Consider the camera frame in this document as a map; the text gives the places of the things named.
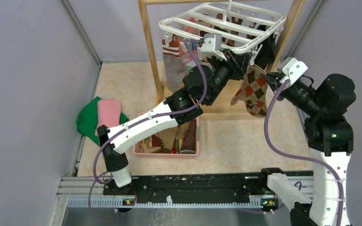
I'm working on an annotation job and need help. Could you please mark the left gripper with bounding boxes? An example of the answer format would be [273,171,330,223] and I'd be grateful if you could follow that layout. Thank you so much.
[203,47,251,105]

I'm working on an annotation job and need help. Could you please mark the black sock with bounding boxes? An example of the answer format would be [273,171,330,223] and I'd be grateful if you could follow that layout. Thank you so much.
[255,34,275,69]

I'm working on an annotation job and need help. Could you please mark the beige argyle sock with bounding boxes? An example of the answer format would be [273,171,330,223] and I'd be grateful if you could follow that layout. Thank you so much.
[230,85,246,105]
[241,65,268,118]

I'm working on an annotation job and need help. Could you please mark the white clip hanger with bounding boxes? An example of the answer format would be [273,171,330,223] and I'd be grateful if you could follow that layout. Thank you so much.
[158,0,287,65]

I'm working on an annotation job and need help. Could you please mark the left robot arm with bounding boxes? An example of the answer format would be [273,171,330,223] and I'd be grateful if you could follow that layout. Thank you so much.
[97,49,253,195]

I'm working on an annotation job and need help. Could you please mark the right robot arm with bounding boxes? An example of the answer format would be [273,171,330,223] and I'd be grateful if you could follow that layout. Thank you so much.
[257,73,356,226]

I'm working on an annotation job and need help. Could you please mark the striped socks in basket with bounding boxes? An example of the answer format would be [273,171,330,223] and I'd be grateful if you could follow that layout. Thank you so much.
[137,118,198,155]

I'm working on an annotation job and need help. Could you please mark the wooden rack stand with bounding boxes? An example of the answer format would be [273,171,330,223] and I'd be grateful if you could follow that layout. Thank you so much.
[138,0,306,121]

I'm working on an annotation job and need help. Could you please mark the pink sock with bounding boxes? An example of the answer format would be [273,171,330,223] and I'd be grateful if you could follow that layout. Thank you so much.
[180,43,201,74]
[180,17,200,36]

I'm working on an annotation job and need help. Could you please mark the maroon striped sock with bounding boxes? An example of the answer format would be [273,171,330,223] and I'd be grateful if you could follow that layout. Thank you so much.
[162,39,186,92]

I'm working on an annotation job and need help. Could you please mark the pink plastic basket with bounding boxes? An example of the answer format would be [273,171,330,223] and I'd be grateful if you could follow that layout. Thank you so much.
[132,113,200,157]

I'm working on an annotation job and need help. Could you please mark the pink folded cloth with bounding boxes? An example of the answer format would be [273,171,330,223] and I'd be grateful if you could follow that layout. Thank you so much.
[95,99,122,136]

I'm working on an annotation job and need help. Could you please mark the green cloth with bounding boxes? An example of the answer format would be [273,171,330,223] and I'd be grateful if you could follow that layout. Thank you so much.
[76,97,129,145]

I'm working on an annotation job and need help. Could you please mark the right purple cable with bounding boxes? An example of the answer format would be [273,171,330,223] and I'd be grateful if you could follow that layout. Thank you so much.
[263,79,346,226]

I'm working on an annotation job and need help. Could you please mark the purple cable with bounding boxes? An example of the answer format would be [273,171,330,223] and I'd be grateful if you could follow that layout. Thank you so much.
[263,79,346,226]
[88,38,208,223]

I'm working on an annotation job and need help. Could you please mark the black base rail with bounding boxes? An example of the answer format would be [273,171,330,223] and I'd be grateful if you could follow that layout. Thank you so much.
[103,172,284,213]

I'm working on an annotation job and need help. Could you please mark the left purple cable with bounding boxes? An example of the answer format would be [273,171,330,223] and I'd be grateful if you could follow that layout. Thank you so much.
[88,38,208,223]

